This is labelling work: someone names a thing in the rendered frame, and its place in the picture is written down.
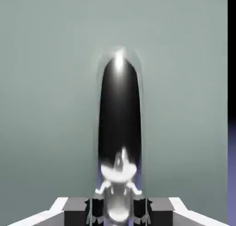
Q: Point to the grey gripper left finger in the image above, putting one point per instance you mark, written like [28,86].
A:
[73,211]

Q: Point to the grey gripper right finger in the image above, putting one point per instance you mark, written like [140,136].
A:
[162,211]

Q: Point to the grey-green cabinet door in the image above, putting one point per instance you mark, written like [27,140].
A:
[46,91]

